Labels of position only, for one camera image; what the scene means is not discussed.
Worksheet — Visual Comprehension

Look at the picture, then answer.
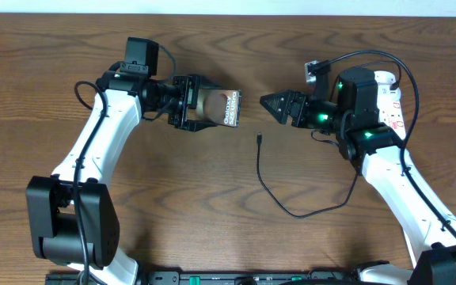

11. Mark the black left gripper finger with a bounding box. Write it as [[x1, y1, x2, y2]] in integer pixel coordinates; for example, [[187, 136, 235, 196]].
[[184, 120, 218, 132], [194, 74, 222, 92]]

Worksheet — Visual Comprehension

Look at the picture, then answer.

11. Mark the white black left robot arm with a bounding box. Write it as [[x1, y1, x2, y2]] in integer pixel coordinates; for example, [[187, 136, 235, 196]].
[[25, 37, 221, 284]]

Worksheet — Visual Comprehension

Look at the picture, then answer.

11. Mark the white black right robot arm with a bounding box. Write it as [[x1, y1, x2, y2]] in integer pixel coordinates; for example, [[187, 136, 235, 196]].
[[260, 66, 456, 284]]

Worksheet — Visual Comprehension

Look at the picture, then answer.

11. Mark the white USB charger adapter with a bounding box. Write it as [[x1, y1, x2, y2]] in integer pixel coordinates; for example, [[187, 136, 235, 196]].
[[377, 84, 401, 109]]

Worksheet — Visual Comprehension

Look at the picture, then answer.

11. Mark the white power strip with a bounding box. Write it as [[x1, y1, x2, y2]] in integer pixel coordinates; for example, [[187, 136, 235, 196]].
[[374, 70, 406, 139]]

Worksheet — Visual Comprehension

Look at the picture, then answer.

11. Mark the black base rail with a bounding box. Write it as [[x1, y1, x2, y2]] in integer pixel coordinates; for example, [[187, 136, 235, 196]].
[[45, 269, 371, 285]]

